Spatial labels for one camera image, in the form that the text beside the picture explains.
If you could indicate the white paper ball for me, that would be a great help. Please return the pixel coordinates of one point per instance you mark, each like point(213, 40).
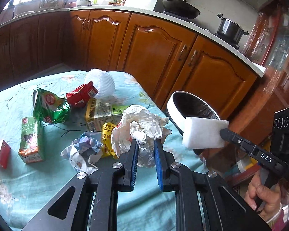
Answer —
point(138, 124)

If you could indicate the person's right hand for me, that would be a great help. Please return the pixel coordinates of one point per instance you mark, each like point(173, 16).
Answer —
point(272, 198)

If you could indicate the green chip bag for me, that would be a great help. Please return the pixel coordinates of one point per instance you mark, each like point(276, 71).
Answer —
point(50, 108)

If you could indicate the red snack wrapper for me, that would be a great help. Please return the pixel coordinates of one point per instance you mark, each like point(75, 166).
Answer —
point(79, 97)

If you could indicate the gas stove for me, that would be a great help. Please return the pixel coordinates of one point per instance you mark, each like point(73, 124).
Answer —
point(221, 36)

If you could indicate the red white small carton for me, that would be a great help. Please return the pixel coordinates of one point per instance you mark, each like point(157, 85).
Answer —
point(4, 154)

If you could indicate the steel cooking pot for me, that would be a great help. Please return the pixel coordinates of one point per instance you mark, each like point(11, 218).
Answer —
point(229, 30)

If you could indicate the green juice pouch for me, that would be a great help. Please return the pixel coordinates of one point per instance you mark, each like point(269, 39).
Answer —
point(98, 113)

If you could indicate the white foam fruit net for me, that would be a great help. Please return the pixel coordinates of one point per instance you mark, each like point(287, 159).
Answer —
point(103, 82)

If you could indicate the yellow snack wrapper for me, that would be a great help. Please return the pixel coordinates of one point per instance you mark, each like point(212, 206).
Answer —
point(107, 149)

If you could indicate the blue white wrapper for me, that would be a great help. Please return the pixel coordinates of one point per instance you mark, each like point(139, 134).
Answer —
point(84, 152)

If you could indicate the white foam block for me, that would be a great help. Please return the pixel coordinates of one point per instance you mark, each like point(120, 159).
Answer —
point(203, 133)

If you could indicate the white kettle pot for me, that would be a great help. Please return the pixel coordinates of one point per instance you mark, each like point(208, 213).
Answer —
point(80, 3)

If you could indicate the sink faucet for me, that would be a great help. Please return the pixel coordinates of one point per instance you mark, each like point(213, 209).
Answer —
point(10, 3)

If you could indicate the green milk carton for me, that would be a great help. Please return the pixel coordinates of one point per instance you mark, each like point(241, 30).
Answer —
point(31, 146)

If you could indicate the black wok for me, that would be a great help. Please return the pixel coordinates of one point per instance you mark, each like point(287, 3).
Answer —
point(180, 9)

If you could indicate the wooden kitchen cabinets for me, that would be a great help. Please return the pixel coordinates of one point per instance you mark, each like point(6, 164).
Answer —
point(162, 56)

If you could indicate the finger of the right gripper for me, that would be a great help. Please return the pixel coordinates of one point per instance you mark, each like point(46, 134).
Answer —
point(265, 158)

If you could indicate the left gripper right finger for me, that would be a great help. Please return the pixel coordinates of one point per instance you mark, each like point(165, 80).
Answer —
point(203, 201)

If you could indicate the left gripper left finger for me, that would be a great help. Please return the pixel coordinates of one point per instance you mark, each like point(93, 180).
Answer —
point(89, 202)

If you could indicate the white rimmed trash bin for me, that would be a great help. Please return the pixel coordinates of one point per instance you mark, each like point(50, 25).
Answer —
point(183, 104)

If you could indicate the teal floral tablecloth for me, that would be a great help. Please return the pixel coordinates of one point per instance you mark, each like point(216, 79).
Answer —
point(26, 188)

